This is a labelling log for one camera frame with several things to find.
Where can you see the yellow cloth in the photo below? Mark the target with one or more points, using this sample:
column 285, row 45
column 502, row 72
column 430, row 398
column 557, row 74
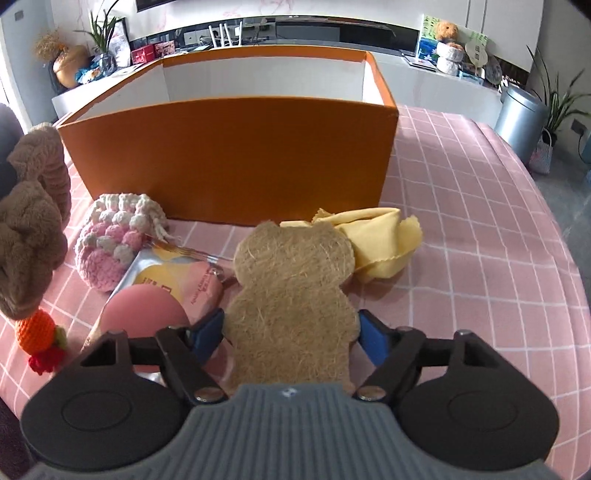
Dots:
column 378, row 244

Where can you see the brown fluffy scarf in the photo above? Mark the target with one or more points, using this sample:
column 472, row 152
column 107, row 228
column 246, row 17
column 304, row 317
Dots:
column 27, row 240

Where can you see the bear-shaped loofah sponge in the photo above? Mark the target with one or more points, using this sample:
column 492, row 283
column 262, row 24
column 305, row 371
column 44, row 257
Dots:
column 286, row 295

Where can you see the white router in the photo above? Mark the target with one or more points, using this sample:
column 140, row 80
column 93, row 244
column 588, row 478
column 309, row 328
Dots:
column 224, row 39

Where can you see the pink and white crochet pouch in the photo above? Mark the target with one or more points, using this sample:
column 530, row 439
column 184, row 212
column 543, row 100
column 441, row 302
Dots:
column 111, row 240

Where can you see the silver trash can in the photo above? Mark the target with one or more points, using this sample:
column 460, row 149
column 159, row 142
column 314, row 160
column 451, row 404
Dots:
column 519, row 120

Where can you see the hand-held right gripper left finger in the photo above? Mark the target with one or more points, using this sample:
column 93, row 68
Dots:
column 210, row 330

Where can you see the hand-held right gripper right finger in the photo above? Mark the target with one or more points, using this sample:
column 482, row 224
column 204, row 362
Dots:
column 373, row 340

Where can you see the black picture frame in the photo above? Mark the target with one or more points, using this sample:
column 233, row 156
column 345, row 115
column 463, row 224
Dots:
column 121, row 44

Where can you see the patterned red box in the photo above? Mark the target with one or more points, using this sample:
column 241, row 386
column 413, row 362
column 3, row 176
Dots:
column 165, row 48

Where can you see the brown teddy bear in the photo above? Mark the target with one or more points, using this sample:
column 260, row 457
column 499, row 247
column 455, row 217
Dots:
column 447, row 31

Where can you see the pink checked tablecloth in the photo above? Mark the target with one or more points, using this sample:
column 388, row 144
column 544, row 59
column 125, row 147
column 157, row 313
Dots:
column 461, row 230

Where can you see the potted plant in woven basket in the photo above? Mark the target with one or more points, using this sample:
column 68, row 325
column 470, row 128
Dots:
column 556, row 106

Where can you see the round paper fan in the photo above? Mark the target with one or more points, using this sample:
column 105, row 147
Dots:
column 476, row 48

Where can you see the gold vase with dried flowers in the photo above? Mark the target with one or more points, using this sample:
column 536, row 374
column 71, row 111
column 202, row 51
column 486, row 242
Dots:
column 69, row 67

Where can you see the clear yellow snack packet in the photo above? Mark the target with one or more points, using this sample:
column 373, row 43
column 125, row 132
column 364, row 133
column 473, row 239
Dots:
column 161, row 272

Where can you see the orange cardboard box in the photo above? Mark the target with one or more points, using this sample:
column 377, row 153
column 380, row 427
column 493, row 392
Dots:
column 231, row 161

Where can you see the orange crochet toy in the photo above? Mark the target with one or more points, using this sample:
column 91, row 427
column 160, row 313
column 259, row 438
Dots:
column 37, row 332

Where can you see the green plant in glass vase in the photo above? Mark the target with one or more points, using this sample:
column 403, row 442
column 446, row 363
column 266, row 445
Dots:
column 104, row 50

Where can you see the dark seat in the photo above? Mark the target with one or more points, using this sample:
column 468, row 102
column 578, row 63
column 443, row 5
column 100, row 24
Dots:
column 9, row 147

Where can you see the black television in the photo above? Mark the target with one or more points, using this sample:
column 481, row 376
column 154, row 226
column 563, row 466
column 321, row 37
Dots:
column 157, row 3

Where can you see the clear stand with picture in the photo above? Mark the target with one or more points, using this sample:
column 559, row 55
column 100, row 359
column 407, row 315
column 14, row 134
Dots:
column 427, row 44

